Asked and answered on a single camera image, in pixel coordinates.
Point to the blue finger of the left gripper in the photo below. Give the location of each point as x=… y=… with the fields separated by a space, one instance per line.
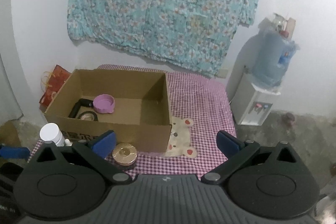
x=8 y=152

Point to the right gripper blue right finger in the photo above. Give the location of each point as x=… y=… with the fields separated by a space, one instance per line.
x=228 y=144

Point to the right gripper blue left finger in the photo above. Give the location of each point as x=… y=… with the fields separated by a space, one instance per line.
x=104 y=144

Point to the gold round tin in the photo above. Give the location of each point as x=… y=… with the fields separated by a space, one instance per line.
x=125 y=156

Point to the white lidded jar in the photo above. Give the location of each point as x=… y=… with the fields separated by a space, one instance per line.
x=51 y=132

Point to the amber dropper bottle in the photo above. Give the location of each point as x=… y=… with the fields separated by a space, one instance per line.
x=68 y=143

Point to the purple checkered tablecloth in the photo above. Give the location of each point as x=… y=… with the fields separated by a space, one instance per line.
x=172 y=118

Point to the black tape roll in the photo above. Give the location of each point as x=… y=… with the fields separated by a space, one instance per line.
x=88 y=116

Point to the purple plastic cup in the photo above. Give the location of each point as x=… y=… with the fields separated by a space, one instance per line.
x=104 y=104

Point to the white water dispenser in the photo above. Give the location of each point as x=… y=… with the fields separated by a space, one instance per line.
x=253 y=100

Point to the black angled tube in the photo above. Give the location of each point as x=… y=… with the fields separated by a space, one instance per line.
x=80 y=103

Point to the brown cardboard box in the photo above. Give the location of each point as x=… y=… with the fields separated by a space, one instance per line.
x=133 y=104

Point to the red gift bag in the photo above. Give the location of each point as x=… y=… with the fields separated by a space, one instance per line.
x=51 y=82

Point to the blue water jug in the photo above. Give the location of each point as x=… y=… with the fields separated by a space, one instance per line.
x=275 y=53

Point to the floral blue quilt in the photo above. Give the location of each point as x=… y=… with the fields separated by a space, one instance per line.
x=191 y=34

